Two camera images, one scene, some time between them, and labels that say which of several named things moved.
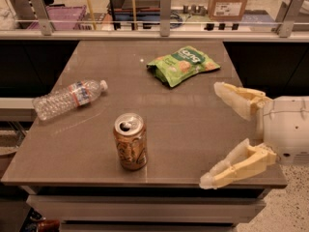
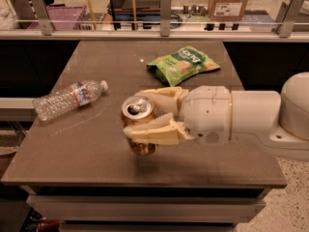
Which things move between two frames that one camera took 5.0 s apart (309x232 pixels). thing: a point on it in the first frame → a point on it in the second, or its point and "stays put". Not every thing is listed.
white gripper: x=287 y=128 → x=207 y=113
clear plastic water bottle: x=54 y=103 stays put
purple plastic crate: x=63 y=17 stays put
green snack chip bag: x=182 y=65 stays put
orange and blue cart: x=136 y=5 stays put
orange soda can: x=131 y=140 → x=137 y=109
